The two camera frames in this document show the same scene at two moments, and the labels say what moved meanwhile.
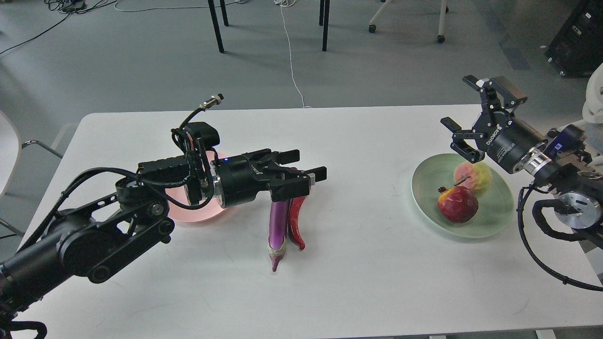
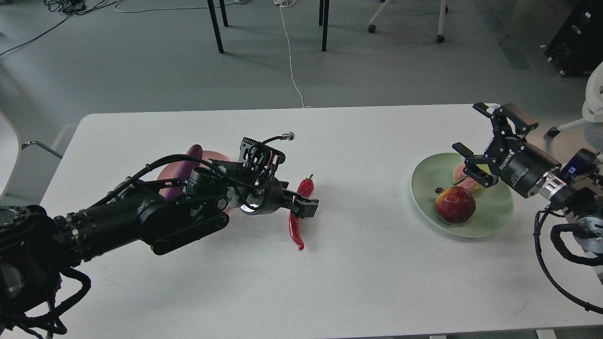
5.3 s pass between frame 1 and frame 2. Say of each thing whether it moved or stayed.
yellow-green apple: stayed
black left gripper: moved
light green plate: stayed
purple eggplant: moved
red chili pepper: stayed
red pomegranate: stayed
